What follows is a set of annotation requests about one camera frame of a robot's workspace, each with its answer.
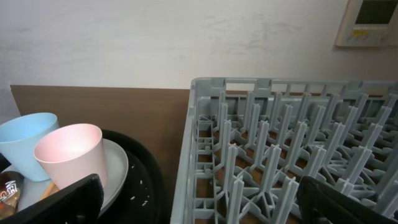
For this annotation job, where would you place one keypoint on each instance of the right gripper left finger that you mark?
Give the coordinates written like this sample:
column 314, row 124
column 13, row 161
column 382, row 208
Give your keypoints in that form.
column 79, row 202

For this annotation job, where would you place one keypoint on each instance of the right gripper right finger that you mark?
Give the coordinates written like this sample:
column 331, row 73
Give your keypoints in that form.
column 317, row 200

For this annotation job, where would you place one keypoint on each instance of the brown snack wrapper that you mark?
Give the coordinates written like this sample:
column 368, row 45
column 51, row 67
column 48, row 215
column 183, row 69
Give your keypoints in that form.
column 11, row 187

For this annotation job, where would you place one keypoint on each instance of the grey dishwasher rack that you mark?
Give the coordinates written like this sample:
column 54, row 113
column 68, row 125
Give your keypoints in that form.
column 249, row 142

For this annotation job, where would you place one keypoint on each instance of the wooden chopstick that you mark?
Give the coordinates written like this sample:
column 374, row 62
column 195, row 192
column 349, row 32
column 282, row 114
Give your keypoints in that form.
column 51, row 189

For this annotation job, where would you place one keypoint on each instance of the grey plate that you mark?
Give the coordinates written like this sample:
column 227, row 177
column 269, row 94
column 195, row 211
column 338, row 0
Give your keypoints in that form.
column 117, row 166

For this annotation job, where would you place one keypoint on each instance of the pink plastic cup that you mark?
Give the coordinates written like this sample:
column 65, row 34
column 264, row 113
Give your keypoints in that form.
column 70, row 153

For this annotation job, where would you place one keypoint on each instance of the round black tray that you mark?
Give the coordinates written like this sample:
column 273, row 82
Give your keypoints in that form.
column 142, row 198

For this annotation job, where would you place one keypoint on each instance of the blue plastic cup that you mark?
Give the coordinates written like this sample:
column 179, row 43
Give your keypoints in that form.
column 19, row 137

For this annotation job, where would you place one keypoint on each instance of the white wall control panel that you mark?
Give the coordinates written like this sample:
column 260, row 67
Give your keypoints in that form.
column 367, row 23

